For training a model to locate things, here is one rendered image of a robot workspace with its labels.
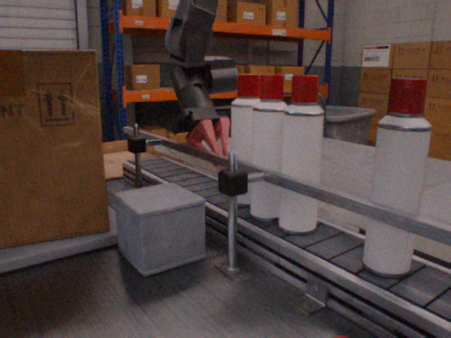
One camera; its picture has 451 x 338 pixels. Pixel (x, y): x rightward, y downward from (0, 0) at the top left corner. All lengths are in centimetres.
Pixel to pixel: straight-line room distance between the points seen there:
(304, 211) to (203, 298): 17
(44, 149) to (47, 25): 383
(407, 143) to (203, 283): 29
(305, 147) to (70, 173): 33
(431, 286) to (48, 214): 49
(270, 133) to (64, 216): 32
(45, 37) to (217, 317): 406
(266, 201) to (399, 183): 21
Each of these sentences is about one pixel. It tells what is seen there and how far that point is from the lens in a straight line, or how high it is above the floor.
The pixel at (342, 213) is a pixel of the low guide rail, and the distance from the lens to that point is 52.
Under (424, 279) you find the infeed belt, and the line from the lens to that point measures 45.
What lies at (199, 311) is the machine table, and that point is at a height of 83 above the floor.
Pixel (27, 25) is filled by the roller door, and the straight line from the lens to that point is 434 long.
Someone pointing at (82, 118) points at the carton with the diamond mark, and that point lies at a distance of 56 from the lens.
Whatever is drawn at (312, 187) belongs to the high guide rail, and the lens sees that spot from 44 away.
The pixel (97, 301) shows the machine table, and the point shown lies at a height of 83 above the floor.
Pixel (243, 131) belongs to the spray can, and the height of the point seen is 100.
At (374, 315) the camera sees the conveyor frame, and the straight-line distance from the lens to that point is 42.
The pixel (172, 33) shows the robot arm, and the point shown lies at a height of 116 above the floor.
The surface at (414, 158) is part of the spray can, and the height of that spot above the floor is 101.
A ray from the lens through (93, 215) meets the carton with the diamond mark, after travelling 59.
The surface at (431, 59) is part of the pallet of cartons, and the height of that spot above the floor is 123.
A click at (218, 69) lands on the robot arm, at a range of 73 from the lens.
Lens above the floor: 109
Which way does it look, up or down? 15 degrees down
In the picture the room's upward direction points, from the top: straight up
